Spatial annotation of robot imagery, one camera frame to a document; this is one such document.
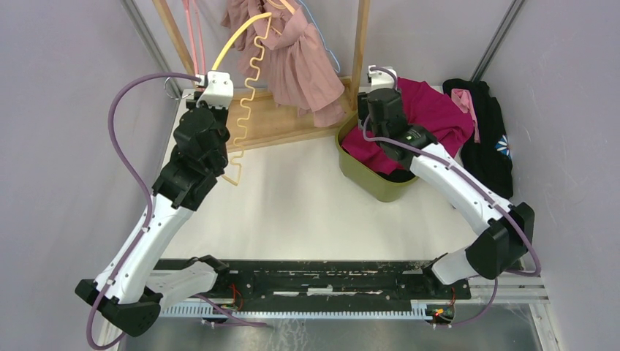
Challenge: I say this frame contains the black pleated skirt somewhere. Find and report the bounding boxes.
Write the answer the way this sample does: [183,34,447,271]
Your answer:
[381,169,416,183]

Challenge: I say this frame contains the magenta pleated skirt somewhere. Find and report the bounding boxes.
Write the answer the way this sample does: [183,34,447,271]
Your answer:
[341,78,474,175]

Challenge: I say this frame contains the pink plastic hanger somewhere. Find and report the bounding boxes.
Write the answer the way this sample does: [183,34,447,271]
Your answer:
[182,0,206,74]

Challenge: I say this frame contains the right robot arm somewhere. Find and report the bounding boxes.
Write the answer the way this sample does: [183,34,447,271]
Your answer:
[358,88,534,298]

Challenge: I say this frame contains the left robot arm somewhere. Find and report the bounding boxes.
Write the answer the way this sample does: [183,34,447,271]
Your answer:
[75,92,232,337]

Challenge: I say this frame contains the light blue hanger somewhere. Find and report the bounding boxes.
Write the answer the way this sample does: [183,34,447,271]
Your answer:
[285,1,335,77]

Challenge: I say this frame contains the light pink skirt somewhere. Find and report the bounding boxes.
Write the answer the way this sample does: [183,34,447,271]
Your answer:
[221,0,345,127]

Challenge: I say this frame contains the wooden clothes rack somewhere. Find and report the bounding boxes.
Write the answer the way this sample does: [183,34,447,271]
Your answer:
[140,1,370,152]

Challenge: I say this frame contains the pink cloth on pile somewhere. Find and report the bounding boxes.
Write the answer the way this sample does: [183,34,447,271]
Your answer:
[450,88,480,143]

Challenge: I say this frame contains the olive green plastic basket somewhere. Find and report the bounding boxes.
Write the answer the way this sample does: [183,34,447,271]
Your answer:
[335,112,418,203]

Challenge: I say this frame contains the black garment pile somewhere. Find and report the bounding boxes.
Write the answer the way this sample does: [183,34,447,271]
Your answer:
[442,78,514,199]

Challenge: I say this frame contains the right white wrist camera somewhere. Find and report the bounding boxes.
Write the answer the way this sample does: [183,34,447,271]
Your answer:
[367,65,398,91]

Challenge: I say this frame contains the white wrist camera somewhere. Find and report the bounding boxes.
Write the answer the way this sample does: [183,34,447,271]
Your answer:
[367,65,398,91]
[200,71,234,107]

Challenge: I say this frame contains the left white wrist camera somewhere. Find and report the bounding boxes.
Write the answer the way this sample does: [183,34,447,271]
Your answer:
[200,71,234,107]

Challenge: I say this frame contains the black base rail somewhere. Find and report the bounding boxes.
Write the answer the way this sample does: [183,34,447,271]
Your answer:
[154,257,472,314]

